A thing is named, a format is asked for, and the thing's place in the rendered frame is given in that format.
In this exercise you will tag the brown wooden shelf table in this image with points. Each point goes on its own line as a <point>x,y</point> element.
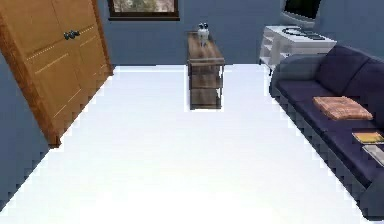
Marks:
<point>204,66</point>

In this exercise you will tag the white statuette with black top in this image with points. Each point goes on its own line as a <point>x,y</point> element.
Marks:
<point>203,33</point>

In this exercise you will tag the white television stand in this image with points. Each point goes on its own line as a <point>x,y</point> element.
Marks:
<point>286,45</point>

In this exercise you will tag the dark framed window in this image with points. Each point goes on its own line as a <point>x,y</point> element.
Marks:
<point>143,7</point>

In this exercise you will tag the brown wooden room door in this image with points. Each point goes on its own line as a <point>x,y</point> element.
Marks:
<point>63,70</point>

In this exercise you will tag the dark blue sofa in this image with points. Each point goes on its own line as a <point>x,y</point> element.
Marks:
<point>336,110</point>

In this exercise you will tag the orange brown pillow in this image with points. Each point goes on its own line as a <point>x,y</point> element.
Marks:
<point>341,108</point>

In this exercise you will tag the black television set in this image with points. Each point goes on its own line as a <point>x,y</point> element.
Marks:
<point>301,10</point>

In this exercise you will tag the yellow book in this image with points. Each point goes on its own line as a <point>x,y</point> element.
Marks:
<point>368,137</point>

